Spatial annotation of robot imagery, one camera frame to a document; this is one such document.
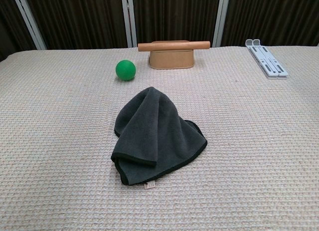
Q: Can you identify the wooden rolling pin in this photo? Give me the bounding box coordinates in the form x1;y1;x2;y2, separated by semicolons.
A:
138;40;211;52

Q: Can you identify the white partition post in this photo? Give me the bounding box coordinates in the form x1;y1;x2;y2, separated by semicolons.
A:
120;0;138;48
212;0;231;47
11;0;47;50

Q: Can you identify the tan square box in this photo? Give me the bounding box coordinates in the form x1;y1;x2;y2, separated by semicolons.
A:
149;38;195;70

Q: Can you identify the green ball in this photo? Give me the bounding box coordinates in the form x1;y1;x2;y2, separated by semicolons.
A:
115;59;137;81

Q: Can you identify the dark pleated curtain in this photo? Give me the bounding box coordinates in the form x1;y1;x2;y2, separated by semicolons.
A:
0;0;319;62

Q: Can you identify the beige woven tablecloth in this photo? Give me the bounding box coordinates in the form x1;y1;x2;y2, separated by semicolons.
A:
0;45;319;231

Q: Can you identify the white folding stand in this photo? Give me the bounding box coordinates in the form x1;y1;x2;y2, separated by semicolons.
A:
245;38;289;78

